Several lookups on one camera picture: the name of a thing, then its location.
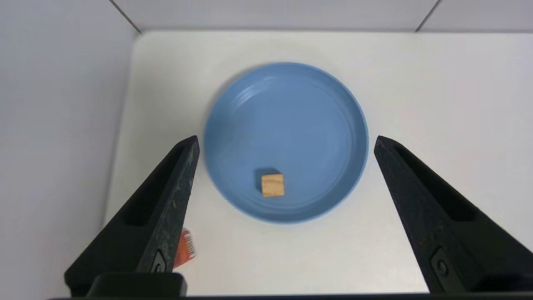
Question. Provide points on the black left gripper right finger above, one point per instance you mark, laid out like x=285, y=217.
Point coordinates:
x=449, y=233

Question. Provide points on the blue round plate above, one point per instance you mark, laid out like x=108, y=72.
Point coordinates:
x=287, y=137

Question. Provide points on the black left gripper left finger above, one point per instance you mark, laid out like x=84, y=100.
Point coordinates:
x=154, y=225

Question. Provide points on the small wooden cube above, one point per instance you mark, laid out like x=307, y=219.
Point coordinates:
x=272, y=185

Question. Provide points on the red cartoon milk carton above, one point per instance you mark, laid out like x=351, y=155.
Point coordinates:
x=185, y=248

